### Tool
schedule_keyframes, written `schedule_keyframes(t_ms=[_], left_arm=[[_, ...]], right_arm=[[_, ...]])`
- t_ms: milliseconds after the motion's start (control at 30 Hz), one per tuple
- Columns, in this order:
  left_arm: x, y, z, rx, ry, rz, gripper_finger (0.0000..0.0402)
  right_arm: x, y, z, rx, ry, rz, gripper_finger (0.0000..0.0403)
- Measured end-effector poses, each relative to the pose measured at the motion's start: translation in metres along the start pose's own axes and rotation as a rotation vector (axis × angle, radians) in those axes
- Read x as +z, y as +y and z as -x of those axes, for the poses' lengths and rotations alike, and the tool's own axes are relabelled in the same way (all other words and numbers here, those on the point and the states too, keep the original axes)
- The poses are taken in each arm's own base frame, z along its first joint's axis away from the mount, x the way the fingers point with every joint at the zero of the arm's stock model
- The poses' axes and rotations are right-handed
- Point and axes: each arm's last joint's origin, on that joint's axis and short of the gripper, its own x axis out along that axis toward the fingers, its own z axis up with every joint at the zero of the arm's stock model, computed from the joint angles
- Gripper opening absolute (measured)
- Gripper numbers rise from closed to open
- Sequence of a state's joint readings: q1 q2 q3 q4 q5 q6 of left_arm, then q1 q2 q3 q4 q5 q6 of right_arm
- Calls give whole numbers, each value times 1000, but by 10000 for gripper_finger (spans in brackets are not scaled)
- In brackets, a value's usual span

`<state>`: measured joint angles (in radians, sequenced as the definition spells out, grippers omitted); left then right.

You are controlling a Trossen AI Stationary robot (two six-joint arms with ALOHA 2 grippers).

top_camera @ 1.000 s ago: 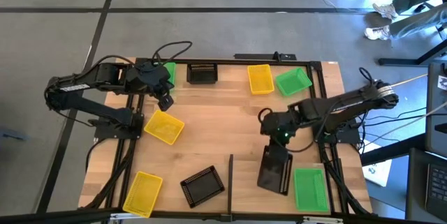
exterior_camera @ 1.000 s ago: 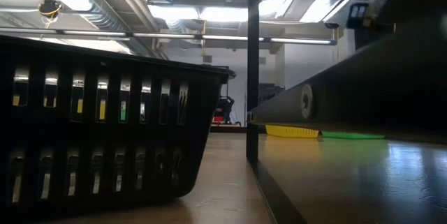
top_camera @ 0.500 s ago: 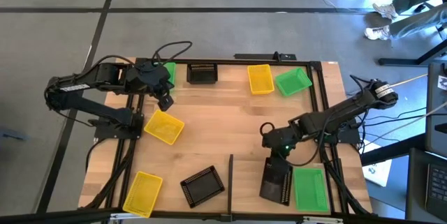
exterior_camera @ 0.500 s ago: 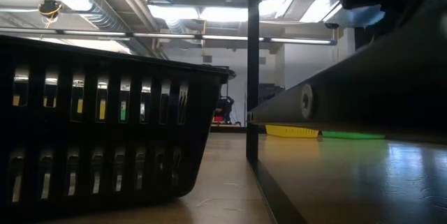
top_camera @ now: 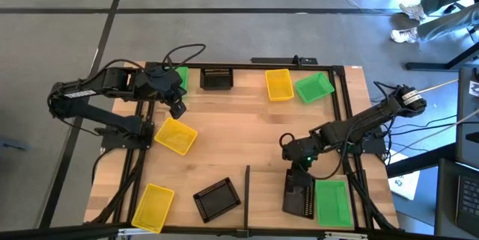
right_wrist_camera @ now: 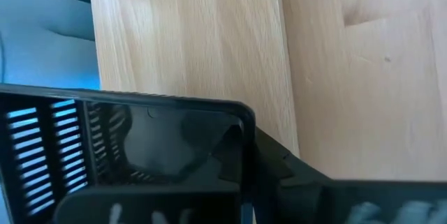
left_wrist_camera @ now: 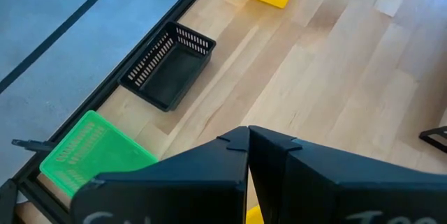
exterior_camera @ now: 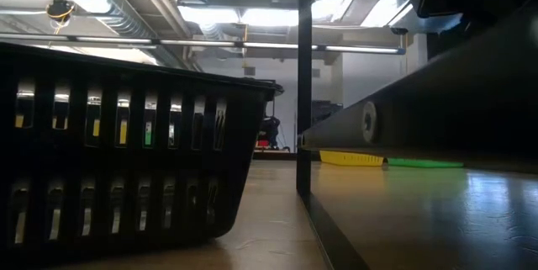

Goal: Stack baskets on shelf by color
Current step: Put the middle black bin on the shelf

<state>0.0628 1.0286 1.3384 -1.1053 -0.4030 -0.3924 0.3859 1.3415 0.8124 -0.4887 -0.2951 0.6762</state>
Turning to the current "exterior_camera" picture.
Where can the large silver ventilation duct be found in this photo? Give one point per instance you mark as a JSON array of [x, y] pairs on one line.
[[105, 13]]

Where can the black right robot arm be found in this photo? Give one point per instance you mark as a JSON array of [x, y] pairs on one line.
[[437, 1]]

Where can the black plastic basket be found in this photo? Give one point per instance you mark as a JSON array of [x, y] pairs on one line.
[[126, 160]]

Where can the black metal table frame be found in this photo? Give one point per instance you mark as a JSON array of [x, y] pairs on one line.
[[273, 155]]

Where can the bright ceiling light panel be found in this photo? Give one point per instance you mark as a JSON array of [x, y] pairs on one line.
[[235, 15]]

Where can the long ceiling light bar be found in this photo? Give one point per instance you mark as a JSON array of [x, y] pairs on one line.
[[189, 43]]

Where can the black shelf side frame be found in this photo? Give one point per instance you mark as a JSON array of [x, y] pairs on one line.
[[304, 93]]

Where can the black background cabinet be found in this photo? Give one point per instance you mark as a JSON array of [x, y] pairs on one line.
[[325, 112]]

